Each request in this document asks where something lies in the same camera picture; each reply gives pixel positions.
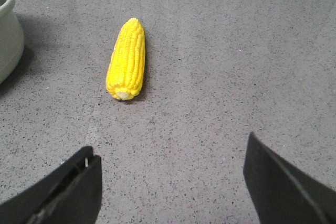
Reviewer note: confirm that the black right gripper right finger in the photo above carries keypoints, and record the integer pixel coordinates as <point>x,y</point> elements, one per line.
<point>280,192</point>

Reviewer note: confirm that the pale green electric cooking pot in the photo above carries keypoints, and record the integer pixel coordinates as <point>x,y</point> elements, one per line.
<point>12,39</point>

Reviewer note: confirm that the yellow toy corn cob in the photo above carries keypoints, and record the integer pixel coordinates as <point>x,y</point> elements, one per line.
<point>125,74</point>

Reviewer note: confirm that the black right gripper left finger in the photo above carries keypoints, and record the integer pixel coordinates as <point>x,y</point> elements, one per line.
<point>70,194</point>

